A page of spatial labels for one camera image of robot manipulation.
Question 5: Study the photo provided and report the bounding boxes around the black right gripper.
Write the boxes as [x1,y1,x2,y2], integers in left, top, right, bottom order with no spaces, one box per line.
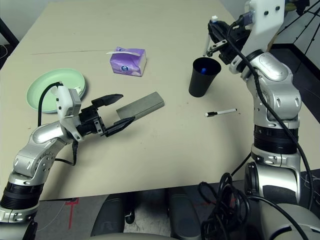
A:
[206,21,251,66]

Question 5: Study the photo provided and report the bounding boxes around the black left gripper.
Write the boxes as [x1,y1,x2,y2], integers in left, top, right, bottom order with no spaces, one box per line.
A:
[76,93,136,138]

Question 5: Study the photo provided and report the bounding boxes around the grey glasses case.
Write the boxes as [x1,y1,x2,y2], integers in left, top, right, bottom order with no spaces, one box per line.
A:
[116,91,165,121]

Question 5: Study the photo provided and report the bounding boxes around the white marker with black cap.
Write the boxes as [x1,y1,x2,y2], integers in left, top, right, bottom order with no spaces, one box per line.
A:
[204,108,238,118]

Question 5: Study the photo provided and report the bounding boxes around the green plastic plate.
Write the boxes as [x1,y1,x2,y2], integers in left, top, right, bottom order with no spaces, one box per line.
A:
[26,68,86,113]

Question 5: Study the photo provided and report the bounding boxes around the black plastic cup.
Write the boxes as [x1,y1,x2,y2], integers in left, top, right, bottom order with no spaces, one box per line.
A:
[188,56,223,98]

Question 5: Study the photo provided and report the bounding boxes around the purple tissue pack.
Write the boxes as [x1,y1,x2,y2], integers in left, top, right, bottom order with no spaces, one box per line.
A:
[105,46,147,77]

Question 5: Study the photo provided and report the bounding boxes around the black jacket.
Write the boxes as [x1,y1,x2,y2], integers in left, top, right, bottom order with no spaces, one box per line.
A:
[283,0,311,13]

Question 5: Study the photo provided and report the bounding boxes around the grey robot left leg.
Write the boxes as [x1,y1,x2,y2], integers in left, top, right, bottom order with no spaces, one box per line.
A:
[91,193,126,237]

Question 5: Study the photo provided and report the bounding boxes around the grey robot leg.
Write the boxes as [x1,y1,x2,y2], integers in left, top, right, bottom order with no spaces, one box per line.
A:
[167,187,201,240]
[91,193,126,237]

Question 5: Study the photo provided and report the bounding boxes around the grey robot right leg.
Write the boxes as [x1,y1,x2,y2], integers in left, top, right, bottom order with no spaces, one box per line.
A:
[167,187,201,240]

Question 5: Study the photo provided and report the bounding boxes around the grey robot torso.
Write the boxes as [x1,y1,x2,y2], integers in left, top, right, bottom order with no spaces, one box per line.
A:
[89,232,176,240]

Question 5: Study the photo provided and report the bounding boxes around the beige side table black legs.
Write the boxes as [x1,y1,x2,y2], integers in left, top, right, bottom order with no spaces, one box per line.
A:
[0,17,20,46]

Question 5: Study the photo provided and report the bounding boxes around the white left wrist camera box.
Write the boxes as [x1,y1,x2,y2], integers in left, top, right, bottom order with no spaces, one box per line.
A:
[53,84,83,143]

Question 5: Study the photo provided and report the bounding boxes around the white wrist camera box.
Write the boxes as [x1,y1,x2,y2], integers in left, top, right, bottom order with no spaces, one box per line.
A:
[246,0,286,55]
[53,84,83,143]

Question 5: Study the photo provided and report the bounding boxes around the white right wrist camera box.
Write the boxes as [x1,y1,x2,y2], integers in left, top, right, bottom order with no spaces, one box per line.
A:
[246,0,286,55]

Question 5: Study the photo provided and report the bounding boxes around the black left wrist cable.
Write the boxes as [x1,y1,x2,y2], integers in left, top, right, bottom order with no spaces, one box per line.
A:
[37,81,79,166]

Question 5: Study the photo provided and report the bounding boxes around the black cable bundle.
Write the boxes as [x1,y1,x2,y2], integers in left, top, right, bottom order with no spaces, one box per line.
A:
[198,172,251,240]

